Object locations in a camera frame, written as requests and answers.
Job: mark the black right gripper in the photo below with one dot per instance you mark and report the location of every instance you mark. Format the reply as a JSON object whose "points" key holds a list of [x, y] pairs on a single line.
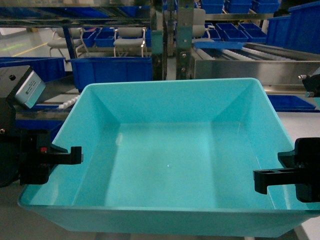
{"points": [[301, 168]]}

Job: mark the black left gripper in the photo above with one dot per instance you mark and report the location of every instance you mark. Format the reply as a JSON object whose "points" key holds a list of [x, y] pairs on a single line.
{"points": [[22, 150]]}

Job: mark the turquoise plastic bin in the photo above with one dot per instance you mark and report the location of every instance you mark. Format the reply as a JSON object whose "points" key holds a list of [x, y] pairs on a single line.
{"points": [[171, 157]]}

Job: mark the blue bin left shelf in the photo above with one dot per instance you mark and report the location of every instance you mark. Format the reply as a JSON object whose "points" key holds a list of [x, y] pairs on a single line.
{"points": [[94, 70]]}

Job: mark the grey chair left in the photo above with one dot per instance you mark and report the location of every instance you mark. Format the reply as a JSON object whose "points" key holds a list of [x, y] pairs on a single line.
{"points": [[59, 42]]}

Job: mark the grey chair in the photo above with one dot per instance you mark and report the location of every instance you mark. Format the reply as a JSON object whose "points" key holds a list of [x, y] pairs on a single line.
{"points": [[199, 32], [128, 38], [59, 42]]}

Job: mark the grey chair centre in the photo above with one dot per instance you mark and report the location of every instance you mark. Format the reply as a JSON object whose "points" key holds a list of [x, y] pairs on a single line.
{"points": [[128, 38]]}

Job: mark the large blue bin right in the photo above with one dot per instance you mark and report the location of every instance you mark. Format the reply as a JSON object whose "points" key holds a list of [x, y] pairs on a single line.
{"points": [[299, 31]]}

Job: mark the grey chair right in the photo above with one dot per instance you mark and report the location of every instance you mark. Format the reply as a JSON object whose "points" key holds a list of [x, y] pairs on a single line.
{"points": [[199, 32]]}

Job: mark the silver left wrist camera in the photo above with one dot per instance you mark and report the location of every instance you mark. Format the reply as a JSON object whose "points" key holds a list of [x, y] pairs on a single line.
{"points": [[30, 88]]}

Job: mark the stainless steel shelf rail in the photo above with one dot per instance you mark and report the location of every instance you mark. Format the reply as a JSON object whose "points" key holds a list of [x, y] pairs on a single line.
{"points": [[276, 77]]}

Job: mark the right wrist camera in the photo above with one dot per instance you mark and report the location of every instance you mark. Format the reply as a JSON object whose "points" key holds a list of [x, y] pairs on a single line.
{"points": [[311, 84]]}

